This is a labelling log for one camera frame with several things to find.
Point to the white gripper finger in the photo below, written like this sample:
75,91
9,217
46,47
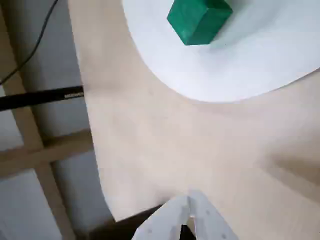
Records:
165,220
207,220

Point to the white paper plate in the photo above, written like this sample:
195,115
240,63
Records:
250,67

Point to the black bar with label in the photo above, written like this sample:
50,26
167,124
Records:
37,96

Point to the green cube block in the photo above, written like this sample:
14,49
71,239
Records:
197,20

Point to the wooden frame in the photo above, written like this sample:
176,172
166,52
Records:
37,152

